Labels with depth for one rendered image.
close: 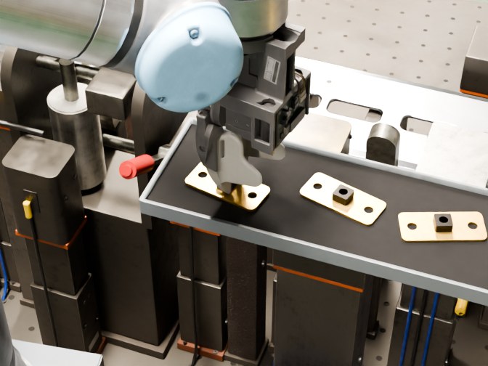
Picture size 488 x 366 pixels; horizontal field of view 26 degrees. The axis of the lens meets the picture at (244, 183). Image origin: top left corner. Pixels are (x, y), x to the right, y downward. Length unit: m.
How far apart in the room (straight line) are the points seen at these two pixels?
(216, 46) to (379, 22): 1.42
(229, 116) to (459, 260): 0.26
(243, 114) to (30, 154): 0.38
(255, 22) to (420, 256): 0.29
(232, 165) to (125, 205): 0.35
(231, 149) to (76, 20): 0.36
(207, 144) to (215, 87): 0.26
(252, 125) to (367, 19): 1.18
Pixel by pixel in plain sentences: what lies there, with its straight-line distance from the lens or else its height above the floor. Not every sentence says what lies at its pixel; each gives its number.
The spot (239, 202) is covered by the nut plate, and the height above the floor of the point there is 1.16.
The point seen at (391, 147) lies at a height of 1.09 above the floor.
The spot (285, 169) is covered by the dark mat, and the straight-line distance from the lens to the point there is 1.11.
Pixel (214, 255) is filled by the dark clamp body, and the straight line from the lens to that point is 1.36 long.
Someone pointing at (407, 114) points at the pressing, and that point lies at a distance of 1.44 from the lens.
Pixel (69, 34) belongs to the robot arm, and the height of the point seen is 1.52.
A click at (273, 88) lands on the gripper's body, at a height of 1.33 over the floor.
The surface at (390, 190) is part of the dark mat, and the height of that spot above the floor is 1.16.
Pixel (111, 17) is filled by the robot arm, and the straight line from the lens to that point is 0.70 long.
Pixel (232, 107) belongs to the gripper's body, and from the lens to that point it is 0.96.
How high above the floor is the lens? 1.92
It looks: 44 degrees down
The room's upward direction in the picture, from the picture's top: straight up
